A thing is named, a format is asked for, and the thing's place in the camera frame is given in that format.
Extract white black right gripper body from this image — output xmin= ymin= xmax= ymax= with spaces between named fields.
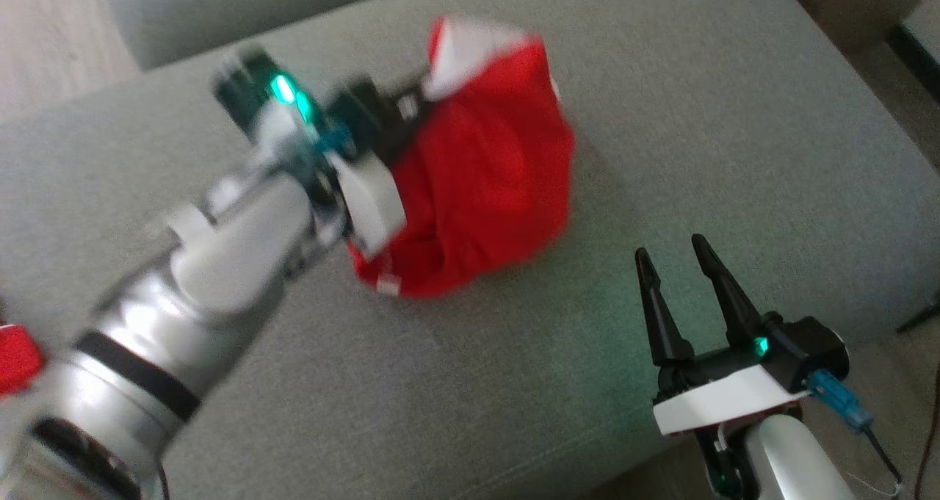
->
xmin=652 ymin=335 xmax=810 ymax=437

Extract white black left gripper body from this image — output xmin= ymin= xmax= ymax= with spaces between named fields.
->
xmin=323 ymin=74 xmax=434 ymax=260

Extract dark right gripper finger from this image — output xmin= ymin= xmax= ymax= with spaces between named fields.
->
xmin=634 ymin=247 xmax=695 ymax=366
xmin=690 ymin=233 xmax=769 ymax=350

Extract red white basketball jersey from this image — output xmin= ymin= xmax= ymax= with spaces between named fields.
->
xmin=347 ymin=15 xmax=576 ymax=299

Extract black stand leg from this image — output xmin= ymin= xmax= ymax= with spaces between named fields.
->
xmin=896 ymin=300 xmax=940 ymax=334

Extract white black furniture edge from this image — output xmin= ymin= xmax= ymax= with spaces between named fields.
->
xmin=885 ymin=0 xmax=940 ymax=108

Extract blue left cable connector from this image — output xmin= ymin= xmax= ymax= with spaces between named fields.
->
xmin=314 ymin=124 xmax=355 ymax=157

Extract blue cable connector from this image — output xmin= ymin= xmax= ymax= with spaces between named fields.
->
xmin=314 ymin=124 xmax=355 ymax=157
xmin=806 ymin=370 xmax=875 ymax=432

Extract blue right cable connector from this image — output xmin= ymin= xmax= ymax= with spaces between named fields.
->
xmin=806 ymin=370 xmax=875 ymax=432

